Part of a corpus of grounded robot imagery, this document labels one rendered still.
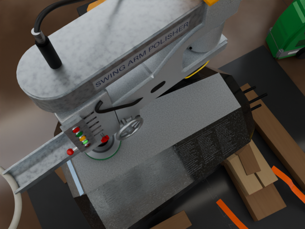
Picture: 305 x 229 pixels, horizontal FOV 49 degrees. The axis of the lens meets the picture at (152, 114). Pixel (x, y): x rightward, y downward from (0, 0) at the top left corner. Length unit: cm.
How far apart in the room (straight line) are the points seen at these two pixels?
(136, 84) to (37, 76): 43
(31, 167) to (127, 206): 59
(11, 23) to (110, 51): 260
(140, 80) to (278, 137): 167
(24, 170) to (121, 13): 90
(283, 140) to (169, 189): 118
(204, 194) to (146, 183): 87
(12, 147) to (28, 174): 136
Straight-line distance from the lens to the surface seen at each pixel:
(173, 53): 133
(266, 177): 257
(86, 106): 119
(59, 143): 167
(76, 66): 108
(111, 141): 182
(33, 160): 169
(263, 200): 264
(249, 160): 256
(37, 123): 301
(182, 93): 197
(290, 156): 280
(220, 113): 194
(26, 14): 364
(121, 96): 135
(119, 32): 113
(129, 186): 188
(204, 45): 155
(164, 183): 195
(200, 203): 267
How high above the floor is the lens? 265
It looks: 69 degrees down
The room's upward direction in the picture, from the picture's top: 5 degrees counter-clockwise
